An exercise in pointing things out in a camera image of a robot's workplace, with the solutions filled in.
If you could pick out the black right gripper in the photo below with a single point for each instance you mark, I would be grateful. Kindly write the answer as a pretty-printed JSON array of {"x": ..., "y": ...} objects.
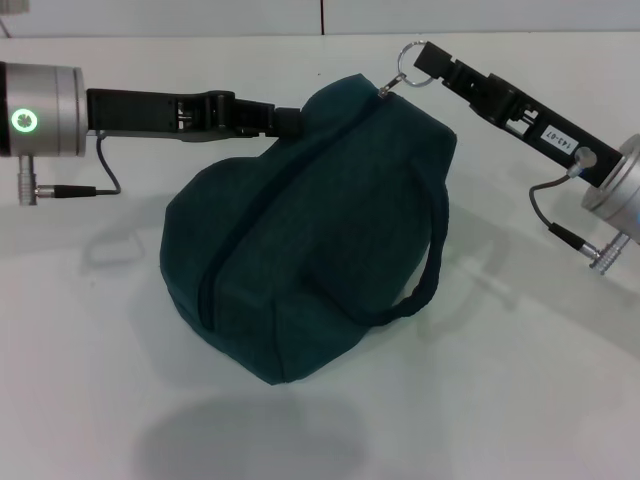
[{"x": 555, "y": 130}]

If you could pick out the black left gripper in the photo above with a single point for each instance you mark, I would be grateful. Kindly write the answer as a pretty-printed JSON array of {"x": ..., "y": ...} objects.
[{"x": 135, "y": 110}]

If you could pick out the teal insulated lunch bag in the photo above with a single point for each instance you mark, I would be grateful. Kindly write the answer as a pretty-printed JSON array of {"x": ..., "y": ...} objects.
[{"x": 310, "y": 240}]

